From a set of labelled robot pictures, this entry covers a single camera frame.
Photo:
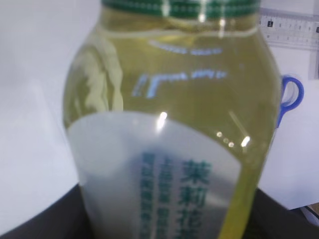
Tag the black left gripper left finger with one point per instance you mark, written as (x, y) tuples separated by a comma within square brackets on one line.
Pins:
[(65, 219)]

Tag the blue scissors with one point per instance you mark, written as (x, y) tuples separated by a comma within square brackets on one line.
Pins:
[(292, 95)]

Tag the clear plastic ruler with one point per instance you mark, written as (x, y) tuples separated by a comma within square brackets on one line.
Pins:
[(292, 30)]

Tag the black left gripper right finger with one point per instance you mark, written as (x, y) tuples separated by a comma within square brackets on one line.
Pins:
[(270, 220)]

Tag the yellow tea bottle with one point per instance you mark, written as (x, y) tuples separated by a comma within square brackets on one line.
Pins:
[(170, 108)]

